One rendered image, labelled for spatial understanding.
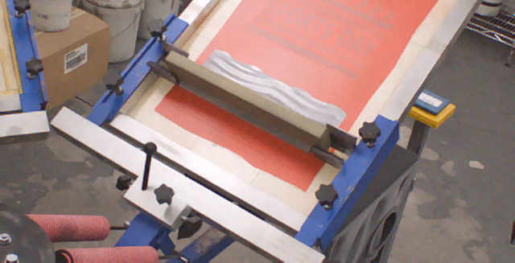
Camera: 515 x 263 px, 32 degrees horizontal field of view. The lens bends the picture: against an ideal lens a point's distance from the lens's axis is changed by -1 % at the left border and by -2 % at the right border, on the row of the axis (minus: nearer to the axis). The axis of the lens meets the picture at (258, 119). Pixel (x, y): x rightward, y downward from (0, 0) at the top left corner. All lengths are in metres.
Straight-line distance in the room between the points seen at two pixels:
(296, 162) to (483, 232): 2.09
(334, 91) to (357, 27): 0.18
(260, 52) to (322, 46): 0.14
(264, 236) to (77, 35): 2.50
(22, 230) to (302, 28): 0.90
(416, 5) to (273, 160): 0.50
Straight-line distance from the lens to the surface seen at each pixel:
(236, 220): 1.77
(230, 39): 2.10
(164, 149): 1.94
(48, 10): 4.07
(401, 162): 2.42
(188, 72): 1.95
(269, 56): 2.05
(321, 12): 2.11
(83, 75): 4.20
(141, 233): 1.81
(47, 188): 3.67
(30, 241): 1.45
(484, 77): 5.11
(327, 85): 1.99
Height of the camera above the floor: 2.27
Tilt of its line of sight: 32 degrees down
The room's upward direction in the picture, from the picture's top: 11 degrees clockwise
